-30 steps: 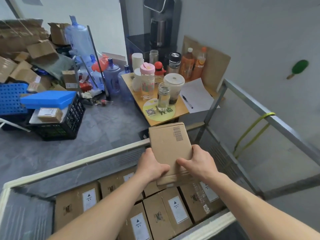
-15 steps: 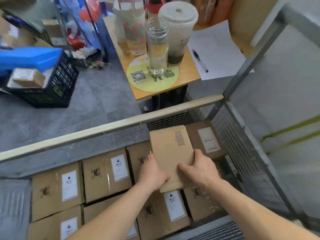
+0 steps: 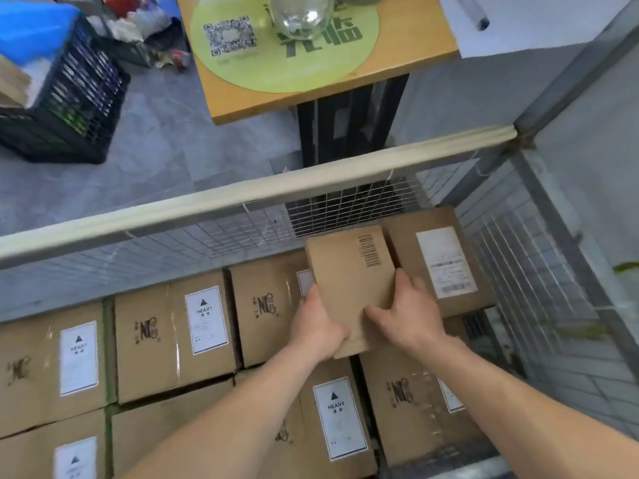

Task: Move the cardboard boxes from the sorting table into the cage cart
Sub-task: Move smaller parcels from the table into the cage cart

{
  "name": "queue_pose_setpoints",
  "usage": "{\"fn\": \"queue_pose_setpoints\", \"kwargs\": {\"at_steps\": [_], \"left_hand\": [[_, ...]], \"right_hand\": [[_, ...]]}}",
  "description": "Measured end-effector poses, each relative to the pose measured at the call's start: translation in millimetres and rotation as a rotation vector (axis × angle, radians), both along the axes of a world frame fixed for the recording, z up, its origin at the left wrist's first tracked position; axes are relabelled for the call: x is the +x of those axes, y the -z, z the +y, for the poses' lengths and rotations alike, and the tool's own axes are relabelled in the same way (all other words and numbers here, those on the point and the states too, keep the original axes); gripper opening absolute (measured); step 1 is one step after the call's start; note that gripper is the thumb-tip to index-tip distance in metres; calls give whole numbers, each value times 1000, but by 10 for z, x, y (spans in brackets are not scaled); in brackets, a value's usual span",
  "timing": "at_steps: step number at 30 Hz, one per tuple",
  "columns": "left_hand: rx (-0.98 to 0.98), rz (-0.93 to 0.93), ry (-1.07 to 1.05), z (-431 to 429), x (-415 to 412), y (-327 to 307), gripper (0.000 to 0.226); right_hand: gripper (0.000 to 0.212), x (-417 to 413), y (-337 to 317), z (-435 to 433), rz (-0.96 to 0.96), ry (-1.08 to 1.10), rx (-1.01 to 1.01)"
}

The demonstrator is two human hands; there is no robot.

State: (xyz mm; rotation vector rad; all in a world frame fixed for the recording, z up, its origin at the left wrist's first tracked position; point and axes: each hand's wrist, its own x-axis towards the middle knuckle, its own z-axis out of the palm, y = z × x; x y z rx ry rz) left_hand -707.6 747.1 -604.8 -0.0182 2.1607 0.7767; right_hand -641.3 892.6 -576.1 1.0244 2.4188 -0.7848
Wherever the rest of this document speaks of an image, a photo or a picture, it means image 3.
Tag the person's left hand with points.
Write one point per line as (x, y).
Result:
(319, 334)

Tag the person's right hand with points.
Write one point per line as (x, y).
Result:
(414, 319)

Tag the barcode printed medium cardboard box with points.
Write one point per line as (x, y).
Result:
(344, 284)

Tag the small parcel white label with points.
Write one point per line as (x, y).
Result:
(449, 264)

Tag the person's left forearm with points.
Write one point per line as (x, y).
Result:
(224, 424)

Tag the person's right forearm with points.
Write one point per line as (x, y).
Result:
(539, 419)

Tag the small yellow table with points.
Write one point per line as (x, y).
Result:
(414, 44)

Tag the yellow-green round sticker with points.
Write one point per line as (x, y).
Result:
(224, 69)

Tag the black pen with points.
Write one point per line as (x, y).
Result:
(474, 14)

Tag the clear glass jar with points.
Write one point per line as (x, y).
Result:
(302, 14)

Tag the white paper sheet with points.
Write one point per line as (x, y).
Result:
(539, 19)

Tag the black plastic crate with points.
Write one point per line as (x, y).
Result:
(75, 109)

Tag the heap of mixed rubbish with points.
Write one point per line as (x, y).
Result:
(145, 34)

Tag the small brown carton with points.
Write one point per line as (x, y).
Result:
(10, 79)

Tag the blue plastic box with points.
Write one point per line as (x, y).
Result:
(35, 29)

